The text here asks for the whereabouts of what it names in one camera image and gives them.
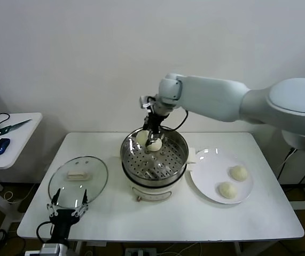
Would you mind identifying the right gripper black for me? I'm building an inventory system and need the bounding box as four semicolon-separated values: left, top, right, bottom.
143;113;167;147

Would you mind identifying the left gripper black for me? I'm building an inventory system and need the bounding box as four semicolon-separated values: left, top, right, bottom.
46;188;89;243

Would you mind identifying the white steamed baozi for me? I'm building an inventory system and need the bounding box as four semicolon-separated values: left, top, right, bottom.
146;138;163;153
229;165;249;182
136;130;151;147
217;181;238;199

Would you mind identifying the glass lid with white handle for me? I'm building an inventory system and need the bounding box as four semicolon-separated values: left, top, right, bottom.
48;156;109;209

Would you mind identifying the stainless steel steamer basket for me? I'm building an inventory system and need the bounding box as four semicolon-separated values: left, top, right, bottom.
114;125;197;187

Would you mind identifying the white electric cooker base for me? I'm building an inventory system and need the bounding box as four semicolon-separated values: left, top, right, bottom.
122;159;195;202

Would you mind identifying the white round plate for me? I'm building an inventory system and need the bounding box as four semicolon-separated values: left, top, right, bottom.
188;148;254;205

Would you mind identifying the white side table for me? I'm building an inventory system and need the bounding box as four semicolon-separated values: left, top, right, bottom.
0;112;43;214

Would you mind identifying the blue computer mouse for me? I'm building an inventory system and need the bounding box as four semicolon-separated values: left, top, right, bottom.
0;138;11;156

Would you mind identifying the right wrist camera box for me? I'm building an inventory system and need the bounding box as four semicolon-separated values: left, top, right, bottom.
138;94;157;109

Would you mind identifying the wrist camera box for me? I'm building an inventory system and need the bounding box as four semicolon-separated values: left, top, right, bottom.
39;243;68;256
138;94;157;109

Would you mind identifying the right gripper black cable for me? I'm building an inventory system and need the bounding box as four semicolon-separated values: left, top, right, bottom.
167;108;189;132

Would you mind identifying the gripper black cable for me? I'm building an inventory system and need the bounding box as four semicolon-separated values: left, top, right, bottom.
167;108;189;132
36;220;54;245

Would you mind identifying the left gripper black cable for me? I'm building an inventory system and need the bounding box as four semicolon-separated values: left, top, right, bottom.
36;220;54;245

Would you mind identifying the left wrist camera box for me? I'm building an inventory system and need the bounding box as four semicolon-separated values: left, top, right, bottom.
39;243;68;256

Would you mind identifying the white floor cable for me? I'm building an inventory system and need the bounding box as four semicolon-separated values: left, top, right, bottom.
4;190;17;205

